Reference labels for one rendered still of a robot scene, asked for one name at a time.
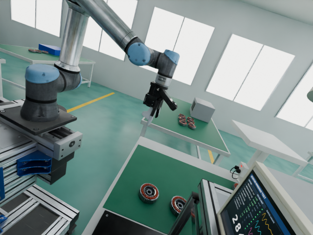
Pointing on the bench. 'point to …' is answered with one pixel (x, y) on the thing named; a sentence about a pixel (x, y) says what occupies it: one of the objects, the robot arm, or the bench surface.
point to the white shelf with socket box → (262, 148)
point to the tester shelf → (211, 205)
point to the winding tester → (281, 198)
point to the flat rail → (194, 218)
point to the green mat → (171, 192)
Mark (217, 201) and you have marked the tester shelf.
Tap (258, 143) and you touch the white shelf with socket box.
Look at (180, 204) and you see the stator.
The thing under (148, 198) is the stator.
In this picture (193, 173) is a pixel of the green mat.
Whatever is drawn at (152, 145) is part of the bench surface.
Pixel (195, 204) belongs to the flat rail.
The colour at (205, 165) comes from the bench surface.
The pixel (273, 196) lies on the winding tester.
